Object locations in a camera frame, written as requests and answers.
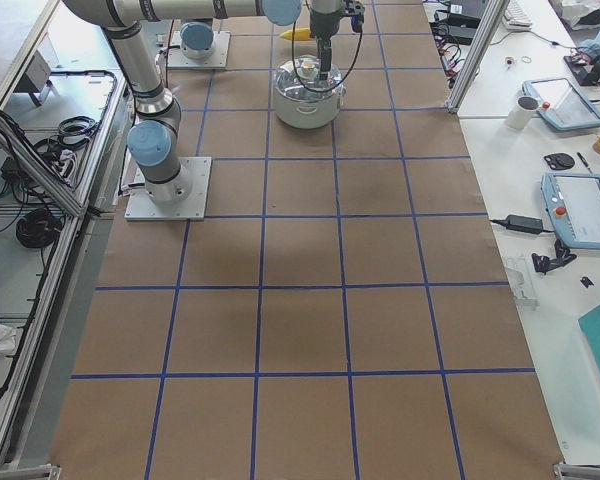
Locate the coiled black cable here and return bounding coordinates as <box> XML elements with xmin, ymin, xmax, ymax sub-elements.
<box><xmin>14</xmin><ymin>207</ymin><xmax>64</xmax><ymax>250</ymax></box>

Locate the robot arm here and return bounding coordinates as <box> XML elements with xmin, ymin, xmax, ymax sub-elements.
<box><xmin>65</xmin><ymin>0</ymin><xmax>302</xmax><ymax>203</ymax></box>
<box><xmin>180</xmin><ymin>19</ymin><xmax>214</xmax><ymax>60</ymax></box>

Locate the glass pot lid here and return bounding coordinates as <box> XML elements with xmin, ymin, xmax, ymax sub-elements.
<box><xmin>274</xmin><ymin>55</ymin><xmax>344</xmax><ymax>102</ymax></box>

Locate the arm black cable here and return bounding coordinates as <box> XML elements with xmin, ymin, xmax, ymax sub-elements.
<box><xmin>290</xmin><ymin>0</ymin><xmax>366</xmax><ymax>96</ymax></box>

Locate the grey metal box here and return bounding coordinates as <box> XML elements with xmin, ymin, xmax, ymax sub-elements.
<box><xmin>14</xmin><ymin>51</ymin><xmax>53</xmax><ymax>107</ymax></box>

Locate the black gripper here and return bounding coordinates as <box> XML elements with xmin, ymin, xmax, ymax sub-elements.
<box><xmin>310</xmin><ymin>10</ymin><xmax>364</xmax><ymax>82</ymax></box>

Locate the near teach pendant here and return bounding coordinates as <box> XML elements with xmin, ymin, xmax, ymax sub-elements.
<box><xmin>541</xmin><ymin>172</ymin><xmax>600</xmax><ymax>250</ymax></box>

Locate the teach pendant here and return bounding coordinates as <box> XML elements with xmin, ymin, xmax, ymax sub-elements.
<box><xmin>522</xmin><ymin>77</ymin><xmax>600</xmax><ymax>132</ymax></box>
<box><xmin>541</xmin><ymin>172</ymin><xmax>600</xmax><ymax>250</ymax></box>

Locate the pale green electric pot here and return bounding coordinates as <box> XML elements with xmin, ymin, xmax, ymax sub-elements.
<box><xmin>272</xmin><ymin>81</ymin><xmax>346</xmax><ymax>129</ymax></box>

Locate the yellow corn cob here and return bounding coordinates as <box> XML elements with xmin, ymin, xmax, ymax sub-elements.
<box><xmin>279</xmin><ymin>27</ymin><xmax>313</xmax><ymax>42</ymax></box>

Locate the black round disc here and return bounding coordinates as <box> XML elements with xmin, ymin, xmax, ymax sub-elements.
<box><xmin>543</xmin><ymin>152</ymin><xmax>575</xmax><ymax>171</ymax></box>

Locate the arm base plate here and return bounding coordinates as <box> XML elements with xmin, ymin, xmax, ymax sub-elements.
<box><xmin>125</xmin><ymin>157</ymin><xmax>212</xmax><ymax>221</ymax></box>
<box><xmin>167</xmin><ymin>30</ymin><xmax>231</xmax><ymax>70</ymax></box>

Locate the far teach pendant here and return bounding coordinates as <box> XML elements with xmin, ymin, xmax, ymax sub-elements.
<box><xmin>522</xmin><ymin>77</ymin><xmax>600</xmax><ymax>132</ymax></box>

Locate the brown paper table mat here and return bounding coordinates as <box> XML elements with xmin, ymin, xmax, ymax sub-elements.
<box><xmin>51</xmin><ymin>1</ymin><xmax>561</xmax><ymax>479</ymax></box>

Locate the black pen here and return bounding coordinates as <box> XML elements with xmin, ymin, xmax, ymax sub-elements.
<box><xmin>576</xmin><ymin>152</ymin><xmax>593</xmax><ymax>174</ymax></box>

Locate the white mug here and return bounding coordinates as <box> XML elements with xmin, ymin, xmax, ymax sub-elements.
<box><xmin>504</xmin><ymin>95</ymin><xmax>540</xmax><ymax>131</ymax></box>

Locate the aluminium frame post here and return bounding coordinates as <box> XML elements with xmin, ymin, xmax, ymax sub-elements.
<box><xmin>447</xmin><ymin>0</ymin><xmax>508</xmax><ymax>113</ymax></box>

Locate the black power brick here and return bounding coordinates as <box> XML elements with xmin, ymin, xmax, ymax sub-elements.
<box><xmin>490</xmin><ymin>214</ymin><xmax>553</xmax><ymax>235</ymax></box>

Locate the black clamp part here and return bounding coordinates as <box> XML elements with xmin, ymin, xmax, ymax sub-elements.
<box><xmin>531</xmin><ymin>239</ymin><xmax>577</xmax><ymax>275</ymax></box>

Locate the clear plastic bracket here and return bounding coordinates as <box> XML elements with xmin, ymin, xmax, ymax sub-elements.
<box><xmin>502</xmin><ymin>255</ymin><xmax>539</xmax><ymax>309</ymax></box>

